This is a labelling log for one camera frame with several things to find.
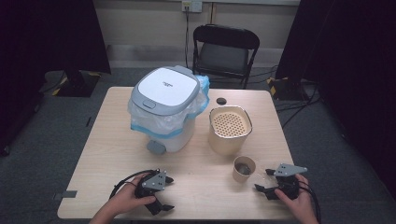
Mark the clear blue-edged trash bag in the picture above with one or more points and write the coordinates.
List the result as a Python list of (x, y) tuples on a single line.
[(162, 123)]

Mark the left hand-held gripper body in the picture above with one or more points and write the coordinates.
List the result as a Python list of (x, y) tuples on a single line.
[(155, 182)]

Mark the white pedal trash can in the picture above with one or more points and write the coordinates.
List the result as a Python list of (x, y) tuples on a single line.
[(168, 87)]

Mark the black folding chair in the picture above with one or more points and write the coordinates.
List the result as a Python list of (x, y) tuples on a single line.
[(224, 57)]

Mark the brown paper cup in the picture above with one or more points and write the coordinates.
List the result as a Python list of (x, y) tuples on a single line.
[(239, 178)]

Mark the white wall outlet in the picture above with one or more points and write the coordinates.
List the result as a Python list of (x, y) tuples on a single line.
[(192, 6)]

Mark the beige perforated insert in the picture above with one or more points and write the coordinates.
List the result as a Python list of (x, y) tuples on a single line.
[(229, 124)]

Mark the beige square container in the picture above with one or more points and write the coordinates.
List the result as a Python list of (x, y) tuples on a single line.
[(227, 145)]

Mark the person's right hand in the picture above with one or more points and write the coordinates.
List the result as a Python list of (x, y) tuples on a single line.
[(303, 205)]

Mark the person's left hand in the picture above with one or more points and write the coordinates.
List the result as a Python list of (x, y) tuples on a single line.
[(126, 199)]

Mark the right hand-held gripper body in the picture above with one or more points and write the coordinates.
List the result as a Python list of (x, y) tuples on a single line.
[(288, 170)]

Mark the grey tape strip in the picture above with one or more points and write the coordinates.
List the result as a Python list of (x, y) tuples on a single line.
[(67, 195)]

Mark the dark curtain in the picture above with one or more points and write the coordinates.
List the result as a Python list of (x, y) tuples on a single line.
[(46, 34), (348, 62)]

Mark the dark waste in cup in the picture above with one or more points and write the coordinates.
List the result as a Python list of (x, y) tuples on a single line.
[(244, 169)]

